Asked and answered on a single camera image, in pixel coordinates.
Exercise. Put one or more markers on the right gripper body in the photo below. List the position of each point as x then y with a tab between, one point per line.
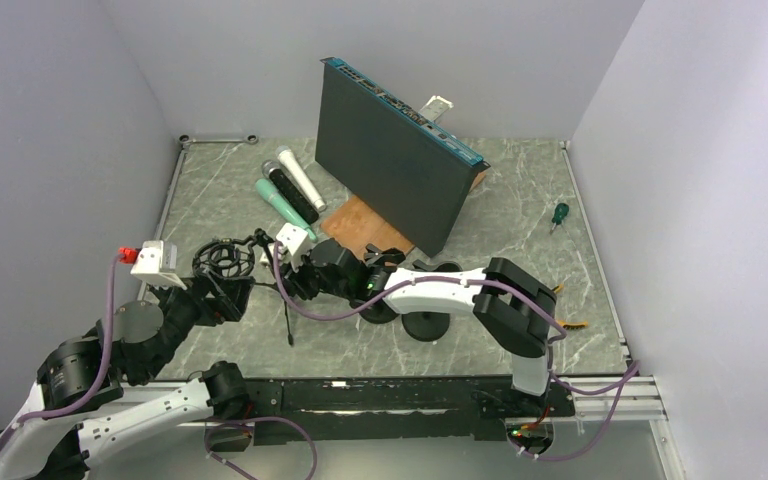
307	281

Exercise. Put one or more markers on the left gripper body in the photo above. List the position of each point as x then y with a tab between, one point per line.
219	308

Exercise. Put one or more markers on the black tripod shock-mount stand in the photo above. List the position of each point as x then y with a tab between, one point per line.
232	257

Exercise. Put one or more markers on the black round-base mic stand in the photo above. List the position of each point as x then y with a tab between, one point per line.
380	264

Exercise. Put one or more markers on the mint green microphone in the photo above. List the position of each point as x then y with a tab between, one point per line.
269	193

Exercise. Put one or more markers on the black sparkly microphone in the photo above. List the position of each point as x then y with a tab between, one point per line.
273	171

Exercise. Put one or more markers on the white microphone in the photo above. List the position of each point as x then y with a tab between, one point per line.
288	160

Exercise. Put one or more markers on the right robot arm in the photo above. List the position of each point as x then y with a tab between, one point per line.
514	307

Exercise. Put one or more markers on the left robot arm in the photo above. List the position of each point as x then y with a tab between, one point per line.
59	432

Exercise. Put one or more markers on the white pvc elbow fitting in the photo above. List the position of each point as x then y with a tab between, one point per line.
265	258

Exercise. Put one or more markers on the wooden board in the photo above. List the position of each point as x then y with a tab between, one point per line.
355	225

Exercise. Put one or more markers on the silver wrench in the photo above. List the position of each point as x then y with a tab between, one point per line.
187	141

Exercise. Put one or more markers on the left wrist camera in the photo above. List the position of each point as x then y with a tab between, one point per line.
154	263

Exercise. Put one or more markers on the black front frame rail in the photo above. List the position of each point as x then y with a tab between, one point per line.
401	407

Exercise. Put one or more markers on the dark rack network switch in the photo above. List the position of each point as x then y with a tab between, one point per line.
410	171

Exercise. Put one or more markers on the green-handled screwdriver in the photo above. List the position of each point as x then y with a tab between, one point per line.
560	213

